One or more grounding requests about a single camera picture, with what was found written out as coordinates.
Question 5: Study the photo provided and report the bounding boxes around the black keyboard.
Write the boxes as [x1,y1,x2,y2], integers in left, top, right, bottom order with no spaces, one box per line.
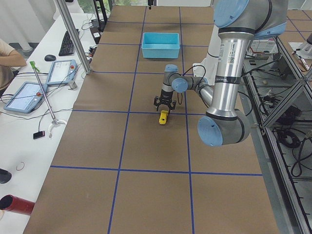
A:
[58,31,75,57]

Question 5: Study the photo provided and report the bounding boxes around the black computer mouse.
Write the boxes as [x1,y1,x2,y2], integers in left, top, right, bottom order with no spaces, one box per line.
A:
[44,54,56,61]

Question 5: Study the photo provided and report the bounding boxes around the light blue plastic bin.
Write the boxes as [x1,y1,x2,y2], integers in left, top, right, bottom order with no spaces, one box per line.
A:
[141,32,180,59]

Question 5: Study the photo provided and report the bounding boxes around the aluminium frame post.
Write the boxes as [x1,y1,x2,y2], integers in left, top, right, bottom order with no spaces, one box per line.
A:
[55,0,92,75]

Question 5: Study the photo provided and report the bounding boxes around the far blue teach pendant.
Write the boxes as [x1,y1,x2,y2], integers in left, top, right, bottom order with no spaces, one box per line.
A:
[46,59,78,85]

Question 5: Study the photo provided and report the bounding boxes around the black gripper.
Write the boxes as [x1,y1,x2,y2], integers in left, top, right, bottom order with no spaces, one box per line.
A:
[154,89,176,114]

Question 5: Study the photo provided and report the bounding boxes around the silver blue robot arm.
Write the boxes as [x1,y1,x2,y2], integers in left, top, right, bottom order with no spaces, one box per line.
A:
[154,0,288,146]

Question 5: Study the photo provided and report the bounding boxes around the small black device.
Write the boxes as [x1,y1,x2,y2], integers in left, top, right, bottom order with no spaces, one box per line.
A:
[33,131,45,139]

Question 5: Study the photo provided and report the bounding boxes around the near blue teach pendant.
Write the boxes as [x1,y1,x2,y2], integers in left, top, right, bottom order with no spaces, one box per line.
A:
[4,81,43,113]

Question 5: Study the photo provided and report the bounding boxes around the red cylinder tube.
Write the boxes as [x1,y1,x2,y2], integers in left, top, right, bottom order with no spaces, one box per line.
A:
[0,195,35,215]

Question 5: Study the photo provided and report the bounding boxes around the yellow beetle toy car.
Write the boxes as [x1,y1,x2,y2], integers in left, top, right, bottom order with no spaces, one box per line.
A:
[158,110,169,125]

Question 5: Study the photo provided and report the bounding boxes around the person at desk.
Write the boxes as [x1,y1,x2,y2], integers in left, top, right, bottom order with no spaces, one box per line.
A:
[0,39,26,95]

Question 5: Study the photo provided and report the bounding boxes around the green handled reacher grabber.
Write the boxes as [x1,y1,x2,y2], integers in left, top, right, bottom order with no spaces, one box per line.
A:
[30,61,67,138]

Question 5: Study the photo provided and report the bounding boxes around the blue teach pendant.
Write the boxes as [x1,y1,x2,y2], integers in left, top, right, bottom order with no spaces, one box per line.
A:
[4,81,43,113]
[46,59,78,85]

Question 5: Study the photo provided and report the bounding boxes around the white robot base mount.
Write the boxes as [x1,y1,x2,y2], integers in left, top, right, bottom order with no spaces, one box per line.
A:
[193,25,221,85]

